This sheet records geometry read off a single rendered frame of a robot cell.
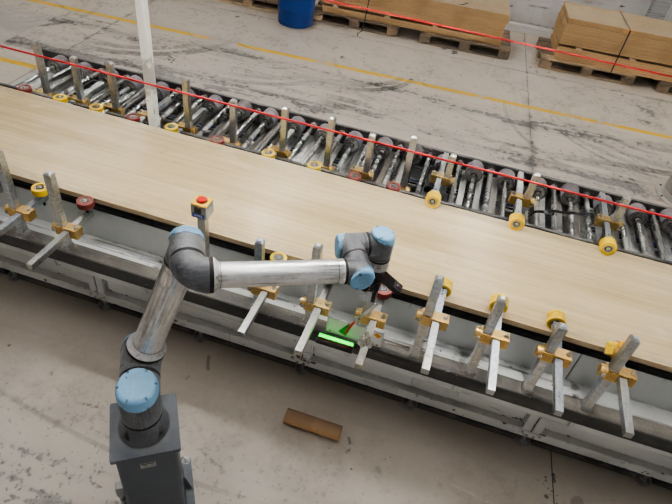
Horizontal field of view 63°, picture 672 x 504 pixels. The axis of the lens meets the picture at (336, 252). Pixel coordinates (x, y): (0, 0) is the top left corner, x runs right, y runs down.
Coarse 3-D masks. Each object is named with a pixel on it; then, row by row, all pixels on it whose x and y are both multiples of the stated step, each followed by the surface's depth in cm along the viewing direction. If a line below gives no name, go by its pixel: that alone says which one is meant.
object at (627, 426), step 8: (616, 384) 217; (624, 384) 214; (624, 392) 211; (624, 400) 208; (624, 408) 205; (624, 416) 202; (624, 424) 200; (632, 424) 200; (624, 432) 199; (632, 432) 198
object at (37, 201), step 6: (36, 198) 272; (42, 198) 272; (48, 198) 277; (30, 204) 268; (36, 204) 270; (12, 216) 260; (18, 216) 260; (6, 222) 256; (12, 222) 258; (18, 222) 261; (0, 228) 253; (6, 228) 255; (0, 234) 252
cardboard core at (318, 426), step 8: (288, 408) 290; (288, 416) 286; (296, 416) 286; (304, 416) 287; (312, 416) 288; (288, 424) 288; (296, 424) 286; (304, 424) 285; (312, 424) 284; (320, 424) 284; (328, 424) 285; (336, 424) 286; (312, 432) 286; (320, 432) 284; (328, 432) 283; (336, 432) 282; (336, 440) 284
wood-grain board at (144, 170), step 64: (0, 128) 306; (64, 128) 314; (128, 128) 322; (64, 192) 274; (128, 192) 277; (192, 192) 283; (256, 192) 290; (320, 192) 296; (384, 192) 304; (448, 256) 269; (512, 256) 275; (576, 256) 281; (512, 320) 241; (576, 320) 246; (640, 320) 251
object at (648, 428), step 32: (0, 224) 277; (64, 256) 270; (96, 256) 269; (256, 320) 258; (288, 320) 252; (320, 320) 255; (352, 352) 252; (384, 352) 246; (480, 384) 240; (512, 384) 240; (576, 416) 235; (608, 416) 233
